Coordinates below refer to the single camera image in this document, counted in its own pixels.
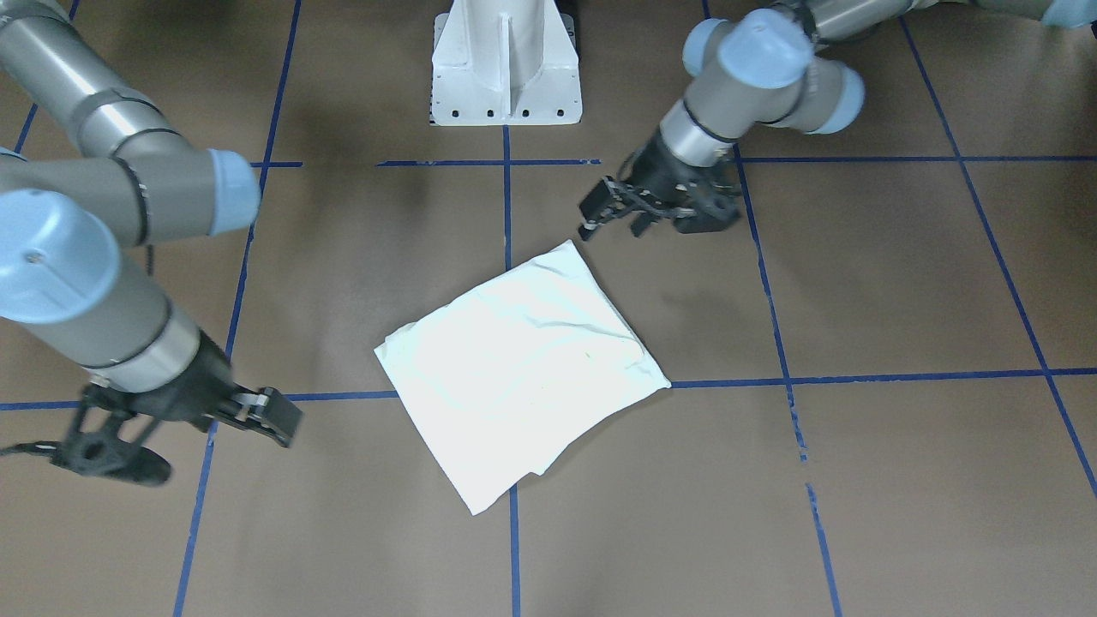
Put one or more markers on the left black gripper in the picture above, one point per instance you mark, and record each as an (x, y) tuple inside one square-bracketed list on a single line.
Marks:
[(661, 169)]

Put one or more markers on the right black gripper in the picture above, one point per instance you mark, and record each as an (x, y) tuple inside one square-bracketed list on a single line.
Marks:
[(194, 383)]

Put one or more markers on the cream long-sleeve cat shirt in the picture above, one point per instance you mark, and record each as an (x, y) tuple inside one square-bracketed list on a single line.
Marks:
[(501, 380)]

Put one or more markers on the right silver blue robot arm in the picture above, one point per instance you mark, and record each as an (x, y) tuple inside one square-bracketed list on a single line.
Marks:
[(67, 225)]

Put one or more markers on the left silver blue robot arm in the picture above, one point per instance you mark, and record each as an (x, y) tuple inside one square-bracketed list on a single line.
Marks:
[(761, 70)]

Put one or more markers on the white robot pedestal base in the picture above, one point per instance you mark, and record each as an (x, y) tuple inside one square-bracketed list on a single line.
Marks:
[(510, 63)]

